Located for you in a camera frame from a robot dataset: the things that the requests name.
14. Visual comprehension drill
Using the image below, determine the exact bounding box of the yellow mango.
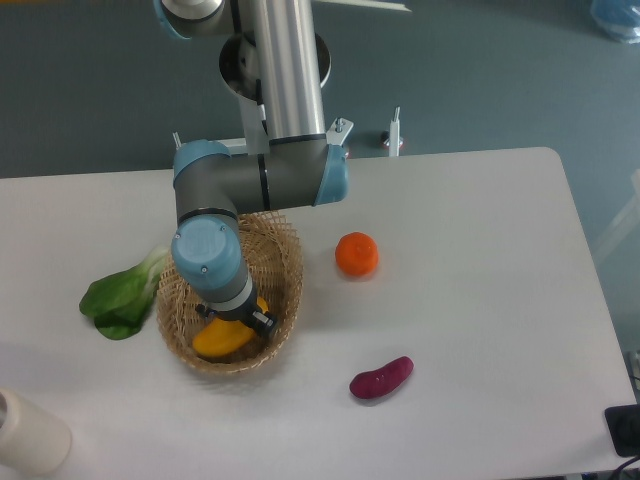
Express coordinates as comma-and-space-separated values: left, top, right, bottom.
191, 316, 257, 358

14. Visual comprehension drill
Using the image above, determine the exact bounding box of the woven wicker basket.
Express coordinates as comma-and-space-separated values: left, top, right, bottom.
156, 212, 303, 375

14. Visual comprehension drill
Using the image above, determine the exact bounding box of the green bok choy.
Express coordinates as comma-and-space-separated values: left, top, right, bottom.
79, 246, 168, 341

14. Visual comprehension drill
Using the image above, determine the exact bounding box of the purple sweet potato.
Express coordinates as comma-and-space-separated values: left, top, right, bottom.
349, 356, 414, 400

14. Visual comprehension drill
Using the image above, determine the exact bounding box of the blue object on floor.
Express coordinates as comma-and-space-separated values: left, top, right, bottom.
590, 0, 639, 44

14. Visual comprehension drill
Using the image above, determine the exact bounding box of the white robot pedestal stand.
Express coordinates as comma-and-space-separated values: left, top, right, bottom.
171, 32, 406, 170

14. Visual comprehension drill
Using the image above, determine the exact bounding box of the black box at edge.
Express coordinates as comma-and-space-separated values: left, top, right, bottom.
604, 404, 639, 457

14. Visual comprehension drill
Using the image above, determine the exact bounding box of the orange tangerine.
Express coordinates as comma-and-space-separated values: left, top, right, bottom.
334, 232, 379, 277

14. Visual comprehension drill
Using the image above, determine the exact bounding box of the cream cylindrical bottle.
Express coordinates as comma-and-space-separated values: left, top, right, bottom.
1, 388, 72, 476

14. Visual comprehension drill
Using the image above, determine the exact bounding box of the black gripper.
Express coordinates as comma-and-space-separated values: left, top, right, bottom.
195, 302, 278, 340

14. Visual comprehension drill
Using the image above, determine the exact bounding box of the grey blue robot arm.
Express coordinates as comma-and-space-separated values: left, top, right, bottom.
171, 1, 348, 338

